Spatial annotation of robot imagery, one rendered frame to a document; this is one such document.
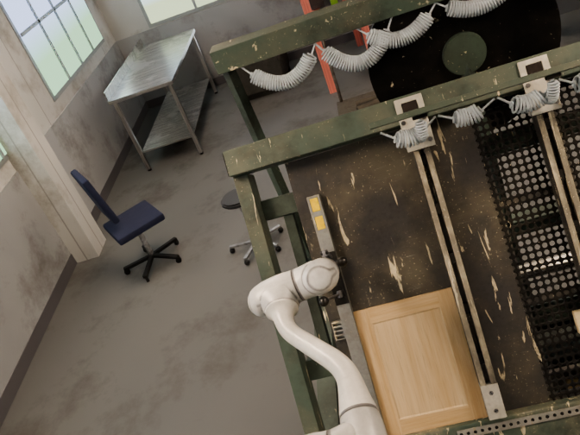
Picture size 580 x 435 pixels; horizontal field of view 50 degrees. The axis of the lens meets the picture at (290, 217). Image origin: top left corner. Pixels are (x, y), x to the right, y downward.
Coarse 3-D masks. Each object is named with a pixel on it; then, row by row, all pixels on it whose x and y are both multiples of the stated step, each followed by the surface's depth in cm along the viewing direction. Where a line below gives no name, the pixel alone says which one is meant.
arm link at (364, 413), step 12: (360, 408) 152; (372, 408) 153; (348, 420) 152; (360, 420) 150; (372, 420) 150; (336, 432) 149; (348, 432) 148; (360, 432) 148; (372, 432) 148; (384, 432) 150
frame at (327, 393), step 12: (324, 312) 320; (336, 348) 305; (324, 384) 280; (336, 384) 278; (324, 396) 274; (336, 396) 272; (324, 408) 269; (336, 408) 266; (324, 420) 263; (336, 420) 261
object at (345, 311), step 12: (312, 216) 235; (324, 216) 234; (324, 240) 234; (336, 252) 236; (348, 312) 233; (348, 324) 233; (348, 336) 233; (360, 348) 233; (360, 360) 233; (360, 372) 233; (372, 384) 232; (372, 396) 233
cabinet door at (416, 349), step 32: (448, 288) 229; (384, 320) 233; (416, 320) 231; (448, 320) 229; (384, 352) 234; (416, 352) 232; (448, 352) 230; (384, 384) 234; (416, 384) 232; (448, 384) 230; (384, 416) 234; (416, 416) 232; (448, 416) 230; (480, 416) 228
